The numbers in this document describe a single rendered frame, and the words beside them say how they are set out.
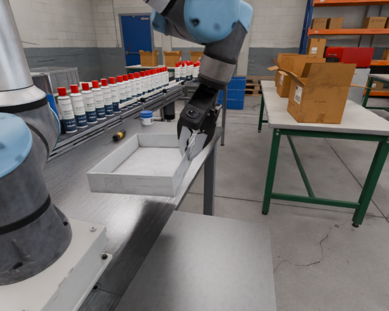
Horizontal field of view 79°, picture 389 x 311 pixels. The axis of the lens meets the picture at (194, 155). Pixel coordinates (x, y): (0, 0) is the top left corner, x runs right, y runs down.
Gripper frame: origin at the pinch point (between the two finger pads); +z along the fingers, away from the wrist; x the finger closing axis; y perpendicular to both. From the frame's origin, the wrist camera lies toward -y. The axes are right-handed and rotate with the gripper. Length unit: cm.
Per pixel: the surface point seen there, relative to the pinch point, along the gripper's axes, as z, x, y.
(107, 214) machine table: 21.4, 14.8, -8.9
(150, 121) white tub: 26, 38, 69
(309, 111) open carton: -2, -49, 115
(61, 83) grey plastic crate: 64, 179, 160
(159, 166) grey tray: 5.6, 6.0, -1.1
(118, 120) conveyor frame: 30, 56, 64
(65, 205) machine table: 25.4, 28.0, -8.8
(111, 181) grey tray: 5.0, 11.9, -14.6
